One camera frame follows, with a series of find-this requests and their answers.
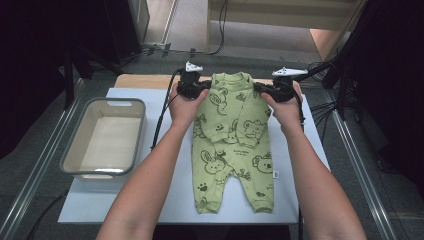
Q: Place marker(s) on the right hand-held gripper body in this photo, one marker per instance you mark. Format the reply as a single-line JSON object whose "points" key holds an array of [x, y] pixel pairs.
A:
{"points": [[283, 90]]}

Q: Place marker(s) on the green printed baby romper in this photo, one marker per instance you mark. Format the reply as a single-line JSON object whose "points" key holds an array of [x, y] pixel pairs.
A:
{"points": [[230, 160]]}

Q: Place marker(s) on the light wooden furniture frame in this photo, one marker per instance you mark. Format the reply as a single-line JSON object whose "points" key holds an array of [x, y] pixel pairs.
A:
{"points": [[283, 13]]}

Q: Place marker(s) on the person's right hand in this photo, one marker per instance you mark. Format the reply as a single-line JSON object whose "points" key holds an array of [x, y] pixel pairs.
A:
{"points": [[288, 113]]}

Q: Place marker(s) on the beige basket with grey rim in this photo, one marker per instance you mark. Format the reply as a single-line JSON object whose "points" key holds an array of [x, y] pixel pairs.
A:
{"points": [[110, 140]]}

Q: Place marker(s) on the black floor bracket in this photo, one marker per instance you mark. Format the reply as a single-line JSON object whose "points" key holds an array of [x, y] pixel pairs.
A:
{"points": [[166, 50], [192, 53]]}

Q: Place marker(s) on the black metal stand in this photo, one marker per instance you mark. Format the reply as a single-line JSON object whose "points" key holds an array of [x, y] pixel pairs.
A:
{"points": [[69, 86], [341, 96]]}

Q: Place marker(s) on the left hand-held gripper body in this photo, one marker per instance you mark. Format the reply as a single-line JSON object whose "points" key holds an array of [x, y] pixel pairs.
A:
{"points": [[190, 85]]}

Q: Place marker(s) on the white table mat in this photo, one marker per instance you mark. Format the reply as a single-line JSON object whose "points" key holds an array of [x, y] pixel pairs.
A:
{"points": [[180, 200]]}

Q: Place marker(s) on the aluminium floor rail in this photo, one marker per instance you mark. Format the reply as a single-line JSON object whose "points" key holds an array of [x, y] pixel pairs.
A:
{"points": [[350, 146], [41, 160]]}

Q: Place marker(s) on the dark curtain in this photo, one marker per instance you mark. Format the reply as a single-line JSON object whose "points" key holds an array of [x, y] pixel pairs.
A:
{"points": [[33, 66], [393, 83]]}

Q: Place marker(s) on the person's left hand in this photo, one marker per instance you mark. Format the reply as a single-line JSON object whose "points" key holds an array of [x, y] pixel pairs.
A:
{"points": [[183, 110]]}

